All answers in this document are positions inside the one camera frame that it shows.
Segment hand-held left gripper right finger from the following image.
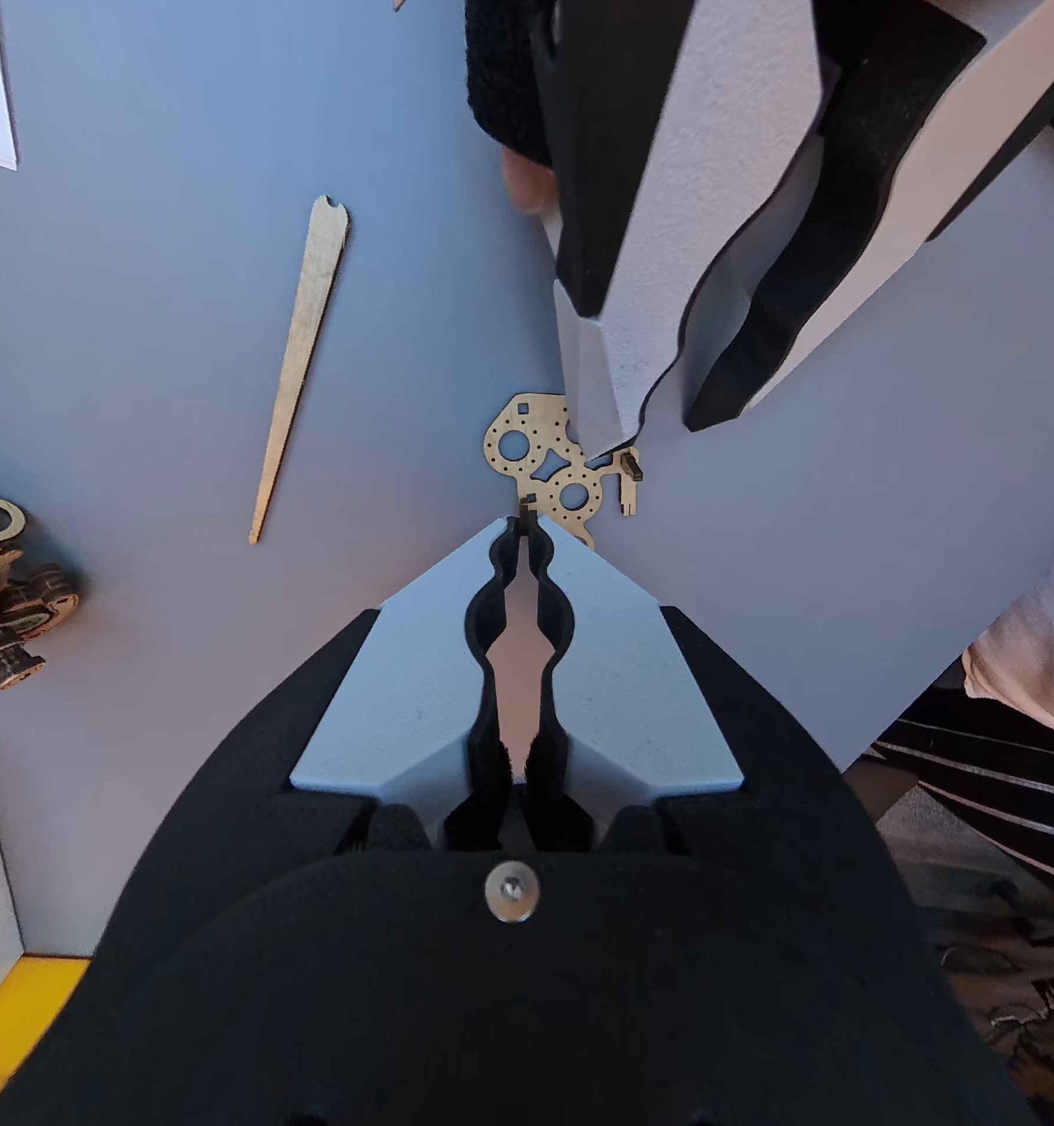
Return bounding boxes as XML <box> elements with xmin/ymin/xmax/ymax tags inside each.
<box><xmin>526</xmin><ymin>510</ymin><xmax>746</xmax><ymax>851</ymax></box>

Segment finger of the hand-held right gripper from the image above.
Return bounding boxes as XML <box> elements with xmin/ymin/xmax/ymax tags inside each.
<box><xmin>540</xmin><ymin>0</ymin><xmax>841</xmax><ymax>462</ymax></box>
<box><xmin>681</xmin><ymin>0</ymin><xmax>1054</xmax><ymax>434</ymax></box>

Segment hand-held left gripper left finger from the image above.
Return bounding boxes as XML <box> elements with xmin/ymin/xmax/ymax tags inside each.
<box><xmin>290</xmin><ymin>514</ymin><xmax>525</xmax><ymax>851</ymax></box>

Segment perforated wooden plate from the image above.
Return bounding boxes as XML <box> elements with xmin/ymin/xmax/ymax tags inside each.
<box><xmin>482</xmin><ymin>393</ymin><xmax>639</xmax><ymax>552</ymax></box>

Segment grey desk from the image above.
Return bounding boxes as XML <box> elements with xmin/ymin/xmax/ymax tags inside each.
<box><xmin>0</xmin><ymin>0</ymin><xmax>1054</xmax><ymax>960</ymax></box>

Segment person's right hand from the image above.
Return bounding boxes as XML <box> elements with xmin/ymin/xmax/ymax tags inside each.
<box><xmin>499</xmin><ymin>145</ymin><xmax>560</xmax><ymax>218</ymax></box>

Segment person's dark striped trousers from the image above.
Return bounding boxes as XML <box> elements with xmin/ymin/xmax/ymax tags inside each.
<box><xmin>870</xmin><ymin>686</ymin><xmax>1054</xmax><ymax>909</ymax></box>

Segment tapered wooden stick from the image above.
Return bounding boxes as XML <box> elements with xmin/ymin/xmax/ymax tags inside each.
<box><xmin>247</xmin><ymin>194</ymin><xmax>351</xmax><ymax>547</ymax></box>

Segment half-built wooden model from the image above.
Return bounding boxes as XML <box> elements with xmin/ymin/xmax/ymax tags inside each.
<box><xmin>0</xmin><ymin>493</ymin><xmax>80</xmax><ymax>693</ymax></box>

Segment yellow plastic bin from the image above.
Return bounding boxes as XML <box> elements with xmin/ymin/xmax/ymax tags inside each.
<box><xmin>0</xmin><ymin>954</ymin><xmax>94</xmax><ymax>1126</ymax></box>

